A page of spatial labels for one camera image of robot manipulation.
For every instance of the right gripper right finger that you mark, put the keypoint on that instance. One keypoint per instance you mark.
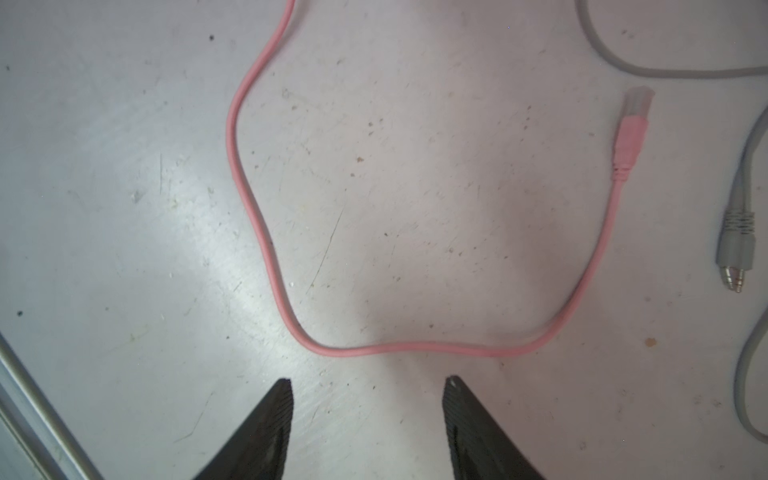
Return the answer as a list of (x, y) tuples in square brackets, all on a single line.
[(479, 448)]

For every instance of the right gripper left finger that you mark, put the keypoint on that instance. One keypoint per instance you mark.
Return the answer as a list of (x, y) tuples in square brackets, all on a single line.
[(258, 448)]

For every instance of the aluminium front rail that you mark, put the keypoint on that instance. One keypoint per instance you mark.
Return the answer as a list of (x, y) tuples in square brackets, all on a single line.
[(32, 422)]

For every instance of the pink headphones with cable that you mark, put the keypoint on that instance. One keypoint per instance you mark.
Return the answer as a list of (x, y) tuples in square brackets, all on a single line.
[(629, 139)]

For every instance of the white headphones with grey cable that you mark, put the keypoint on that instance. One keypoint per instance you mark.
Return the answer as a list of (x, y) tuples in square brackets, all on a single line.
[(736, 245)]

